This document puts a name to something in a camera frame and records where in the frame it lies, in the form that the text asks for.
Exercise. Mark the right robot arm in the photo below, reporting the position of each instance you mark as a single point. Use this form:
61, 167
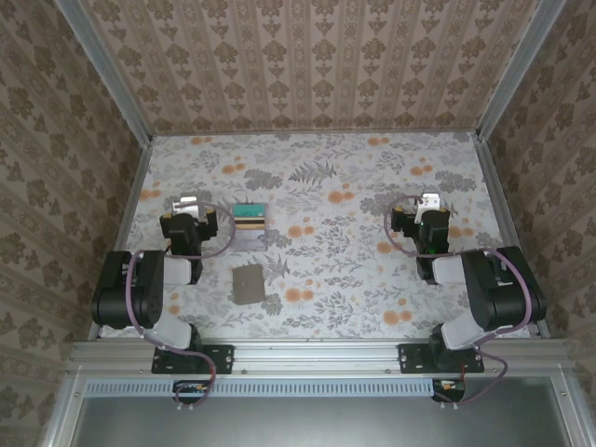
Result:
493, 288

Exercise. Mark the grey metal sheet panel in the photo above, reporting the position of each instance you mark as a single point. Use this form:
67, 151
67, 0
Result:
316, 423

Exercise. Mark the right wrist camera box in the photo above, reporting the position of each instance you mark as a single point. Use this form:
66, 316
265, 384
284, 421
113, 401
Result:
428, 205

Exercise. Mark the clear acrylic card box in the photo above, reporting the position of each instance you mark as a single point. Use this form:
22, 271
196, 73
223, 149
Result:
249, 242

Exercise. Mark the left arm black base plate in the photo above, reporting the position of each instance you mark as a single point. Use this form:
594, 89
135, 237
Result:
221, 358

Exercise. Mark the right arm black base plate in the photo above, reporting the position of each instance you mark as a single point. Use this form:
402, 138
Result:
412, 358

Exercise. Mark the teal card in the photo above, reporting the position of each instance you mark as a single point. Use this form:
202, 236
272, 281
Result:
249, 211

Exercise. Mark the tan card with black stripe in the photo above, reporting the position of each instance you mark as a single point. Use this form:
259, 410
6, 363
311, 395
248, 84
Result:
249, 226

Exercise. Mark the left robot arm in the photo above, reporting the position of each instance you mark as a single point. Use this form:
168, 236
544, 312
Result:
139, 288

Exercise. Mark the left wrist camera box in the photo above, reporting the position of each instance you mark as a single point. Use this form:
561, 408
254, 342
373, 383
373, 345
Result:
188, 205

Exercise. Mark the aluminium side rail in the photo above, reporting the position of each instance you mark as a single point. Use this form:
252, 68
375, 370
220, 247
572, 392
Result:
135, 186
496, 186

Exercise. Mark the aluminium frame rail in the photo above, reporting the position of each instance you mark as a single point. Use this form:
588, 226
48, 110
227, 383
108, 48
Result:
316, 356

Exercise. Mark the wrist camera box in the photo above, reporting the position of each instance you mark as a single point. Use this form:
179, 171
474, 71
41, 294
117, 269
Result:
428, 205
188, 205

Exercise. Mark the aluminium corner post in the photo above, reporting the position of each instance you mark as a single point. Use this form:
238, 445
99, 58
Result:
517, 70
109, 70

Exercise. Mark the grey card holder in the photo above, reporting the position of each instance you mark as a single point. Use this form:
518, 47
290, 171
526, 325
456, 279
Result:
248, 285

